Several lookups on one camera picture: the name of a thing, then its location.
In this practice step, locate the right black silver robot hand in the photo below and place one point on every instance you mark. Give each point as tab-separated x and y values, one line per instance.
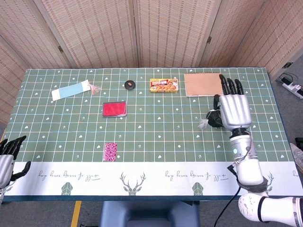
235	111

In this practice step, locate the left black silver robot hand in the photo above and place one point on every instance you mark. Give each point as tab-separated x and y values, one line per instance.
6	165

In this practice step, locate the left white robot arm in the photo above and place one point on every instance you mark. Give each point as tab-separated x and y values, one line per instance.
1	195

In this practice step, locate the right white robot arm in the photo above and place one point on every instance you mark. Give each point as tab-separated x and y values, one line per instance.
247	170

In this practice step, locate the black cast iron teapot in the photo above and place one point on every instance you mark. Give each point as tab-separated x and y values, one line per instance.
215	121

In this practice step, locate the small black round lid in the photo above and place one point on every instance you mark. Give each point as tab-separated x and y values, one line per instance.
130	85

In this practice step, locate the brown spiral notebook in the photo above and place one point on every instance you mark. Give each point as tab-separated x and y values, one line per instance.
203	84

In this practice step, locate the white power strip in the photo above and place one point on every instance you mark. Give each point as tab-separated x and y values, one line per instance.
293	86

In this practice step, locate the yellow red curry box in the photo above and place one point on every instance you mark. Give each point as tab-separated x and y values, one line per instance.
163	85

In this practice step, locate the grey sneaker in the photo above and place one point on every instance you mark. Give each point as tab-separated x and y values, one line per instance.
297	156

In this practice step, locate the green grid tablecloth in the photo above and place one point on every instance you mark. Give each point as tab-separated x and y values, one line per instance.
151	132

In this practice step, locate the blue white tasselled bookmark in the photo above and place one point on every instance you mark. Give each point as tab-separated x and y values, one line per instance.
71	89

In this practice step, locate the pink patterned card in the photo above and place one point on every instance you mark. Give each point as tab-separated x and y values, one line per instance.
110	152

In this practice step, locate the red card case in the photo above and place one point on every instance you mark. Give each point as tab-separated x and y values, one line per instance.
114	109

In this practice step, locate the blue padded seat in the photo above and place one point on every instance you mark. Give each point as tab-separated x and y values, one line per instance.
149	214

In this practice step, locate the woven folding screen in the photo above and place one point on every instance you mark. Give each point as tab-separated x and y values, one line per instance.
94	35

